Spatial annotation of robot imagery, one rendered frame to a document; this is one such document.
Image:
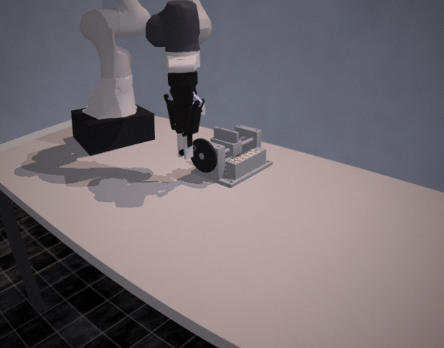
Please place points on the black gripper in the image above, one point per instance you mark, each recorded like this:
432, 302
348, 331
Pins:
189, 114

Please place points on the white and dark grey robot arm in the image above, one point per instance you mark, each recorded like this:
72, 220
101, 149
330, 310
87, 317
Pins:
176, 27

